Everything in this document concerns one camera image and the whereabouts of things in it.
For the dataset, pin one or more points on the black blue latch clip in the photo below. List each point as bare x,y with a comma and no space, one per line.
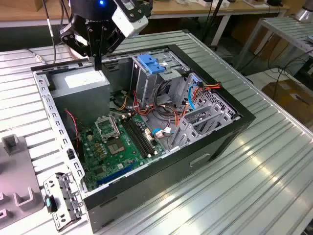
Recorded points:
48,203

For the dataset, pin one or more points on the grey power supply unit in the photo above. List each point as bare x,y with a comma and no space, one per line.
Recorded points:
80,100

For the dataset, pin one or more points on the small cardboard box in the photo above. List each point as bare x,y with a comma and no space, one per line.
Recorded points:
40,3

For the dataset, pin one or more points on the green motherboard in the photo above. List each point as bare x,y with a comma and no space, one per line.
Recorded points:
129,156

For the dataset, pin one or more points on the black case fan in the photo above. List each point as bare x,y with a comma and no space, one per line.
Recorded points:
71,133

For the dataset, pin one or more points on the CPU socket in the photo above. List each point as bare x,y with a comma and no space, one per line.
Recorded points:
116,148

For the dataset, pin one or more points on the black RAM slot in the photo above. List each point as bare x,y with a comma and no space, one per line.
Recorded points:
134,137
142,137

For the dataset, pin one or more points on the blue expansion slot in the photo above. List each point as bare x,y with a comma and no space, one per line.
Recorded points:
115,175

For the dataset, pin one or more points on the metal slot retainer bracket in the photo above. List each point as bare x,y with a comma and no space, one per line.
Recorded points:
71,195

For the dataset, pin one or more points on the black open PC case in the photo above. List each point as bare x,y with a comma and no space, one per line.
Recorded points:
159,181

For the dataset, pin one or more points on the large cardboard box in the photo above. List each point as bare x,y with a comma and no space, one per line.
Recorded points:
286,95

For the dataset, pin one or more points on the blue plastic drive latch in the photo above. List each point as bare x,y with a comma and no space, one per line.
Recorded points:
150,64

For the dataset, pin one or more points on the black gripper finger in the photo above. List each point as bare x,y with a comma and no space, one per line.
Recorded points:
112,39
78,41

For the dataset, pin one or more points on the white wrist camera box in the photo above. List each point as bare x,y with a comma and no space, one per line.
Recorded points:
127,22

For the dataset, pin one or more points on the grey metal drive cage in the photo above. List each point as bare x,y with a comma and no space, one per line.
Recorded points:
146,85

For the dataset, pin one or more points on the grey parts rack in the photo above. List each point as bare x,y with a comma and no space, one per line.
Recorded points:
17,171

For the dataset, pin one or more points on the grey metal disk bay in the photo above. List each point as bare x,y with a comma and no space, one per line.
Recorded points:
185,123

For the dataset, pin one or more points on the brown box under table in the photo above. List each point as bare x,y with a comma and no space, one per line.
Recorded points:
271,46

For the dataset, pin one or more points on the wooden desk white frame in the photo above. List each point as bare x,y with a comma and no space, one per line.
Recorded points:
252,9

